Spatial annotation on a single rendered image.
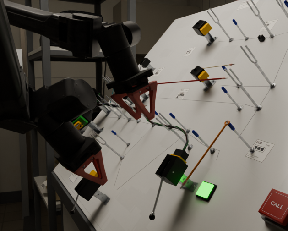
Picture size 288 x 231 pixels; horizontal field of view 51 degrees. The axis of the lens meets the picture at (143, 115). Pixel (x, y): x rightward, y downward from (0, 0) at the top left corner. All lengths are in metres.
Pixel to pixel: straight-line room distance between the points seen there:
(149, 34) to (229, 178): 2.70
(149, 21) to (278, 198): 2.87
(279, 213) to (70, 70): 3.01
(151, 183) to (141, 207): 0.07
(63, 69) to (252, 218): 2.95
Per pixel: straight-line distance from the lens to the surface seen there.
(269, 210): 0.58
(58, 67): 3.37
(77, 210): 1.11
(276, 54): 0.93
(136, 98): 0.60
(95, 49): 0.66
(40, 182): 2.05
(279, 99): 0.79
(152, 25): 3.31
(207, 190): 0.71
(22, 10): 0.79
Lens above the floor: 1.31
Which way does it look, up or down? 7 degrees down
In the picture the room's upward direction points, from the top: straight up
